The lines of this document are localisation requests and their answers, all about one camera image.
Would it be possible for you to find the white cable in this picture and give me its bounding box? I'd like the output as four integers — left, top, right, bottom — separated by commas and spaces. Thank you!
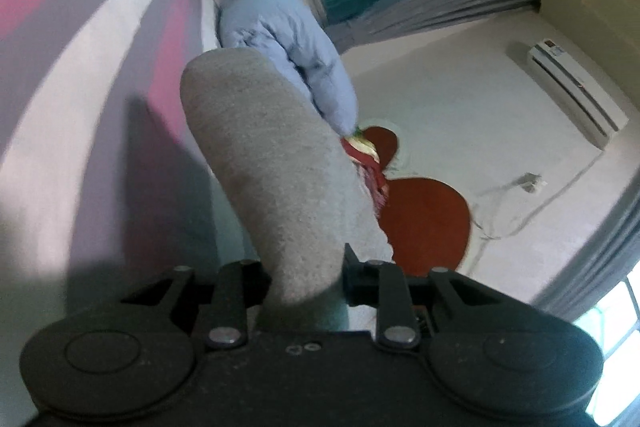
467, 147, 608, 242

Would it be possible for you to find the bright window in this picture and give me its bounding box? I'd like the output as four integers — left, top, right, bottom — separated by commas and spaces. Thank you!
572, 277, 640, 427

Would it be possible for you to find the white air conditioner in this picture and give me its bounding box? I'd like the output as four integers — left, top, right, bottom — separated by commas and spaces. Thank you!
526, 38, 630, 150

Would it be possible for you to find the pink grey white striped bedsheet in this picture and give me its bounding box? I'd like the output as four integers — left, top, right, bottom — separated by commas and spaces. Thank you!
0, 0, 261, 308

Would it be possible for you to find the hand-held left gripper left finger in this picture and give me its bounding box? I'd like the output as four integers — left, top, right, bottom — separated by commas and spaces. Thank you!
121, 259, 273, 349

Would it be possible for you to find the folded light blue quilt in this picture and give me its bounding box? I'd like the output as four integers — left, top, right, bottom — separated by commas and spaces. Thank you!
217, 0, 358, 135

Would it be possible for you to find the red patterned cloth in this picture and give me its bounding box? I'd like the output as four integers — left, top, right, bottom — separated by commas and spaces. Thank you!
340, 127, 393, 212

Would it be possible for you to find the white wall socket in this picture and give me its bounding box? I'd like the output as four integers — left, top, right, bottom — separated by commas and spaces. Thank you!
517, 174, 546, 194

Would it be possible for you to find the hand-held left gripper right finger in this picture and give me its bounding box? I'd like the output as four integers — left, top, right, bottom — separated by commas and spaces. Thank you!
341, 243, 501, 351

